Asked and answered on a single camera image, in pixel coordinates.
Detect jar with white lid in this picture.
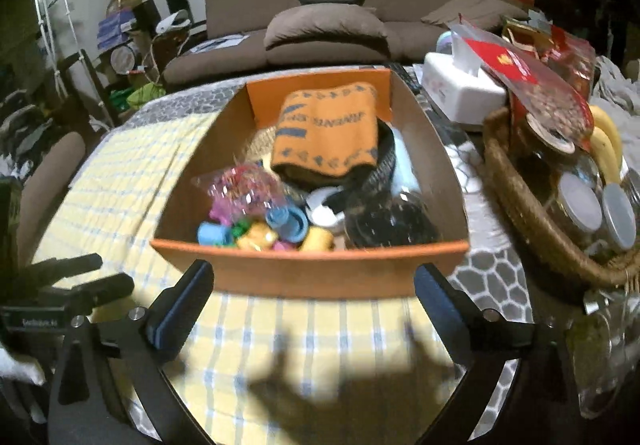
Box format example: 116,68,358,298
522,115,578,160

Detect blue cardboard boxes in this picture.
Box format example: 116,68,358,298
96,7,136,50

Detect flat brown cushion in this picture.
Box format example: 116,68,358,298
421,0,528,28

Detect pile of colourful small toys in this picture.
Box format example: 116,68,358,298
191,164,287,220

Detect red snack bag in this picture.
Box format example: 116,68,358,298
450,22,593,150

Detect orange patterned towel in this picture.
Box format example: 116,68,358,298
270,82,381,178

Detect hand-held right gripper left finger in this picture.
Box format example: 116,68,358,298
47,260,216,445

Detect black remote control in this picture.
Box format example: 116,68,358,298
387,61,423,93

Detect white headset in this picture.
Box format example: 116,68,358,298
155,11,191,34

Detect orange cardboard box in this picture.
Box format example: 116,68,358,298
150,67,471,301

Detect woven basket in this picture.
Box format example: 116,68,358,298
482,107,640,288

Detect large brown cushion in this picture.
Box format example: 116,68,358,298
263,5,388,52

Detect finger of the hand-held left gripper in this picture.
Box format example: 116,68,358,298
64,274,136,317
20,254,103,288

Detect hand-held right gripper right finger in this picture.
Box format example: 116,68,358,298
414,264,591,445

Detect yellow hair roller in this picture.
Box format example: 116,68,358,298
302,226,335,252
239,222,280,252

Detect wooden hairbrush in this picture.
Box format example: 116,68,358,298
239,125,280,164

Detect white measuring scoop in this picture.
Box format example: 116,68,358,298
304,187,348,230

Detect green bag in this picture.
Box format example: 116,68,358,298
109,85,166,110

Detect clear bag of dark beads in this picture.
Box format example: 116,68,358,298
344,190,442,248

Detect glass jar grey lid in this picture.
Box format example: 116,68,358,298
600,184,638,251
547,172,603,238

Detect white cloth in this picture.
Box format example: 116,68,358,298
595,57,640,110

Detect yellow banana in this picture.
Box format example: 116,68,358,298
590,127,621,186
587,105,623,160

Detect yellow plaid tablecloth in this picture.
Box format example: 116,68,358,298
30,112,506,445

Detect white tissue box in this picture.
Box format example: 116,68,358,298
422,52,508,123

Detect round tin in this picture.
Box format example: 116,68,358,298
110,44,135,73

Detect brown padded chair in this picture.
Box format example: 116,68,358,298
15,131,87,266

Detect clear glass jar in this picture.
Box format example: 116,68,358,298
565,295,640,421

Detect white papers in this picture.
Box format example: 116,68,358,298
189,35,250,54

